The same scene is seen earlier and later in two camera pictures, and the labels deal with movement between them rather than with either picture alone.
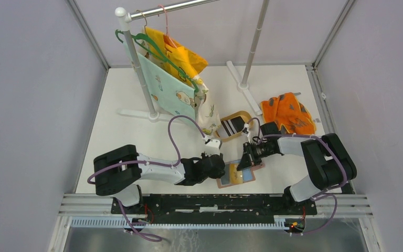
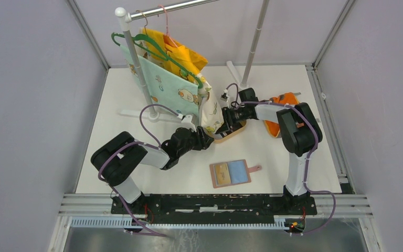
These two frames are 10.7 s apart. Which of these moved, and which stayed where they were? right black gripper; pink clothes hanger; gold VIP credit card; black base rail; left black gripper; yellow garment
Moved: left black gripper; gold VIP credit card; right black gripper
Stayed: yellow garment; black base rail; pink clothes hanger
